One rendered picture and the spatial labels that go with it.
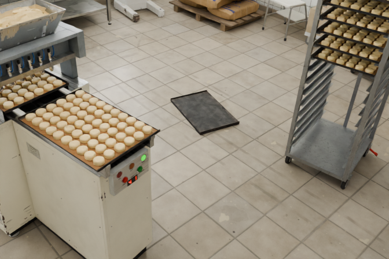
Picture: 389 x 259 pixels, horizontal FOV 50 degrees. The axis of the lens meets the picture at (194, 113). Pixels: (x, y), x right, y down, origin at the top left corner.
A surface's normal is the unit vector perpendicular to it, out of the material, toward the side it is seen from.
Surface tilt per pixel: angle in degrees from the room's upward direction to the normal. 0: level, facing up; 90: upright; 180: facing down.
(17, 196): 90
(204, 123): 0
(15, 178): 90
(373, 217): 0
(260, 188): 0
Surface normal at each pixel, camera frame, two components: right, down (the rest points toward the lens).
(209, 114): 0.04, -0.83
